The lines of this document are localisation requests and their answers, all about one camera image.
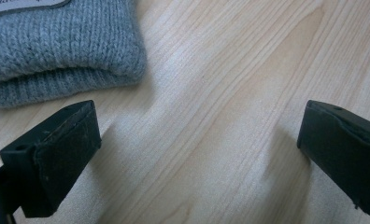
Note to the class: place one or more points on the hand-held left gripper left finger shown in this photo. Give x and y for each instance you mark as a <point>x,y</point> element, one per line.
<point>61,155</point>

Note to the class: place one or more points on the grey knitted glove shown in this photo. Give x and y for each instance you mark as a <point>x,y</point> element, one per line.
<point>55,46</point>

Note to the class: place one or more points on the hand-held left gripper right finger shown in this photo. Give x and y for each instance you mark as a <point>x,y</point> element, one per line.
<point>342,155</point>

